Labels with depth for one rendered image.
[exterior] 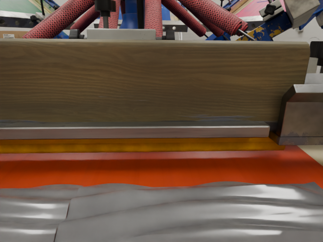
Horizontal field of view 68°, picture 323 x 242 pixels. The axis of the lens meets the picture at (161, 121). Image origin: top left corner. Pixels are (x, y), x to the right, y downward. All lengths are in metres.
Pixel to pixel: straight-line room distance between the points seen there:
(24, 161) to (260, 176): 0.21
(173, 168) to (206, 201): 0.06
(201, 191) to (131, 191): 0.05
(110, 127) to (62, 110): 0.04
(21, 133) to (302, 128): 0.22
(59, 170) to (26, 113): 0.05
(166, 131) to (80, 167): 0.08
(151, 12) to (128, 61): 0.54
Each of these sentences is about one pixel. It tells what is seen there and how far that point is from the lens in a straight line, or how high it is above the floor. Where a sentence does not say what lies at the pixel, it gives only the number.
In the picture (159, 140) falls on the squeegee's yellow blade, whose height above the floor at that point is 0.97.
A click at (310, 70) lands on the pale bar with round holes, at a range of 0.50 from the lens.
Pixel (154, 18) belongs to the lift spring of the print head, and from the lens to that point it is 0.70.
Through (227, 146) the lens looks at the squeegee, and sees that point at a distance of 0.23.
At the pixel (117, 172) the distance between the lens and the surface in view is 0.21.
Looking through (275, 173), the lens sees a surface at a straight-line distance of 0.23.
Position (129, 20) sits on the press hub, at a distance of 1.00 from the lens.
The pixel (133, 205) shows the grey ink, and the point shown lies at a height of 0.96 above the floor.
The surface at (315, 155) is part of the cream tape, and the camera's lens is 0.28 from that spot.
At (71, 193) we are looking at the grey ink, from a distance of 0.19.
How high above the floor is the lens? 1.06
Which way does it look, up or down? 19 degrees down
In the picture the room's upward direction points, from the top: 1 degrees clockwise
